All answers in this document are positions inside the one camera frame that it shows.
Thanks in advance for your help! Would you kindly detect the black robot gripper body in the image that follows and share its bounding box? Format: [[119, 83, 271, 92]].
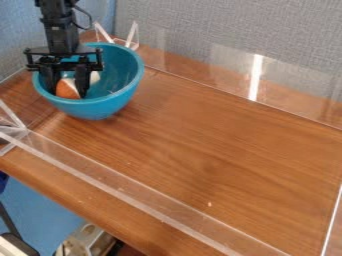
[[24, 16, 103, 71]]

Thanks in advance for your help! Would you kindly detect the clear acrylic barrier front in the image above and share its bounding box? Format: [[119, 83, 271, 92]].
[[0, 100, 290, 256]]

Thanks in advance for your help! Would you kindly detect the clear acrylic corner bracket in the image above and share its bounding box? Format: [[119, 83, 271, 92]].
[[92, 20, 140, 52]]

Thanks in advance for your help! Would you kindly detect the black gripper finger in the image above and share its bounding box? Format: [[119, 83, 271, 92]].
[[39, 65, 62, 95], [75, 64, 91, 98]]

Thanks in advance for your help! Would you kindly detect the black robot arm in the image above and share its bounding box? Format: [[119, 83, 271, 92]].
[[24, 0, 103, 98]]

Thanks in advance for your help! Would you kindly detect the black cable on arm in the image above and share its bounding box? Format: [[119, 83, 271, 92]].
[[71, 4, 95, 32]]

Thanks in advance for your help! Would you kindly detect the brown and white toy mushroom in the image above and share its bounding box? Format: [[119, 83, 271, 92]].
[[55, 71, 100, 100]]

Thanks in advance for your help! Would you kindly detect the clear acrylic barrier back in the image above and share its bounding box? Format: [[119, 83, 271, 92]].
[[138, 25, 342, 130]]

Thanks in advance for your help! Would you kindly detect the clear acrylic barrier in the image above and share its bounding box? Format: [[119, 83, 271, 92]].
[[0, 100, 290, 256], [138, 25, 342, 130]]

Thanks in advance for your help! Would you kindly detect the black and white chair part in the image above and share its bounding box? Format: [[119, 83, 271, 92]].
[[0, 202, 40, 256]]

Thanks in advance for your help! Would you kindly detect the white device under table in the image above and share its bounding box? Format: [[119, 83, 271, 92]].
[[55, 222, 116, 256]]

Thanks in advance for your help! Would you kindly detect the blue bowl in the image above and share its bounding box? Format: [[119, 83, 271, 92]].
[[32, 42, 144, 120]]

